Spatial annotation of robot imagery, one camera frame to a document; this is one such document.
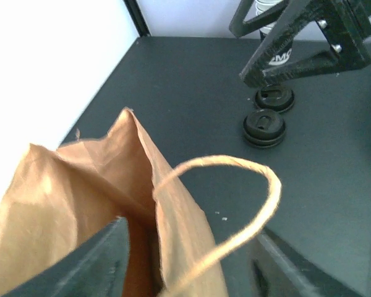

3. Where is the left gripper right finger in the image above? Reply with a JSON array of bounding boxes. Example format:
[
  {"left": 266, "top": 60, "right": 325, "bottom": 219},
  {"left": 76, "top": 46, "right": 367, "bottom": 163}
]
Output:
[{"left": 250, "top": 228, "right": 360, "bottom": 297}]

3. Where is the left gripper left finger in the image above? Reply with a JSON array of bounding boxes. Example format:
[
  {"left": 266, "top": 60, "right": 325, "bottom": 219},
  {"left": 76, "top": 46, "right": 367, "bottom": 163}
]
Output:
[{"left": 5, "top": 217, "right": 130, "bottom": 297}]

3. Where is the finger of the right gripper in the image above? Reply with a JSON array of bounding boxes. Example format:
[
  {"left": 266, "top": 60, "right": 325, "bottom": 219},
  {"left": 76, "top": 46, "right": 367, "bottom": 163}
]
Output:
[{"left": 229, "top": 1, "right": 371, "bottom": 88}]

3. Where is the brown paper bag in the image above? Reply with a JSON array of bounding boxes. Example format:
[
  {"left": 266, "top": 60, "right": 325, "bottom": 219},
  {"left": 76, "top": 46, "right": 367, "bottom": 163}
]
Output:
[{"left": 0, "top": 108, "right": 281, "bottom": 296}]

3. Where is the black coffee cup lid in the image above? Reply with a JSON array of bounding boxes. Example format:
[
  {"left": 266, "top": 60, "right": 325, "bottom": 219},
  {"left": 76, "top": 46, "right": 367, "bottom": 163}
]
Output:
[
  {"left": 254, "top": 84, "right": 295, "bottom": 113},
  {"left": 242, "top": 109, "right": 286, "bottom": 149}
]

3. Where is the stack of white paper cups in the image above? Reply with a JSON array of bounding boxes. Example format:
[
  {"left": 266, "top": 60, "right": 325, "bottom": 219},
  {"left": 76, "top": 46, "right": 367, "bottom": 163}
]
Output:
[{"left": 255, "top": 0, "right": 282, "bottom": 15}]

